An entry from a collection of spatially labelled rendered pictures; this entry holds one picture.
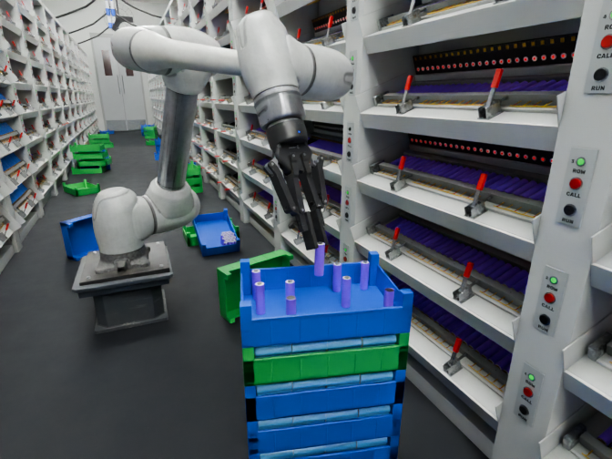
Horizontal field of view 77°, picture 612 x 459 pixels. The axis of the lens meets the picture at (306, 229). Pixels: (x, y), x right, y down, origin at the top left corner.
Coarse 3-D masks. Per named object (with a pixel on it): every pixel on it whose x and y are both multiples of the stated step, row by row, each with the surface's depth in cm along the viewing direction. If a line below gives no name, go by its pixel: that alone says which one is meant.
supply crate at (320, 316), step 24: (240, 264) 80; (360, 264) 86; (240, 288) 74; (312, 288) 85; (384, 288) 81; (240, 312) 63; (312, 312) 76; (336, 312) 66; (360, 312) 67; (384, 312) 68; (408, 312) 68; (264, 336) 65; (288, 336) 66; (312, 336) 67; (336, 336) 68; (360, 336) 68
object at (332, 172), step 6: (318, 132) 179; (324, 132) 172; (330, 132) 167; (336, 132) 162; (312, 138) 182; (324, 168) 140; (330, 168) 138; (336, 168) 136; (324, 174) 143; (330, 174) 138; (336, 174) 133; (336, 180) 135
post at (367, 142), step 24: (360, 0) 107; (384, 0) 107; (360, 48) 110; (408, 48) 115; (360, 72) 111; (384, 72) 114; (408, 72) 117; (360, 120) 115; (360, 144) 118; (384, 144) 121; (408, 144) 125; (360, 192) 123; (360, 216) 126
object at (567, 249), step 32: (576, 64) 58; (576, 96) 59; (608, 96) 55; (576, 128) 60; (608, 128) 56; (608, 160) 56; (608, 192) 57; (544, 224) 67; (608, 224) 59; (544, 256) 67; (576, 256) 62; (576, 288) 63; (576, 320) 64; (544, 352) 70; (512, 384) 77; (544, 384) 71; (512, 416) 78; (544, 416) 71; (512, 448) 79
